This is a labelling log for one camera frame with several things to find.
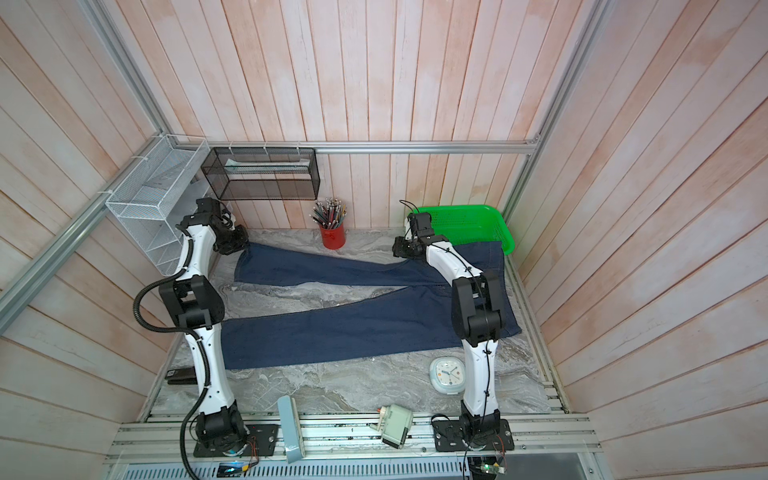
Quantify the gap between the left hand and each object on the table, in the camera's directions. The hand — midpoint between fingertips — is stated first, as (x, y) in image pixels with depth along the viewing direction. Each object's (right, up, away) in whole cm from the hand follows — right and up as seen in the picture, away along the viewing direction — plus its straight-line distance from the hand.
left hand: (249, 245), depth 102 cm
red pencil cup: (+28, +3, +10) cm, 30 cm away
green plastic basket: (+81, +9, +13) cm, 83 cm away
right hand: (+52, 0, 0) cm, 52 cm away
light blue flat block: (+23, -47, -29) cm, 60 cm away
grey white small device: (+49, -45, -30) cm, 73 cm away
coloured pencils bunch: (+28, +12, +3) cm, 30 cm away
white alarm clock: (+64, -37, -20) cm, 77 cm away
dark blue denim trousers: (+60, -22, -4) cm, 64 cm away
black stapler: (-10, -38, -20) cm, 44 cm away
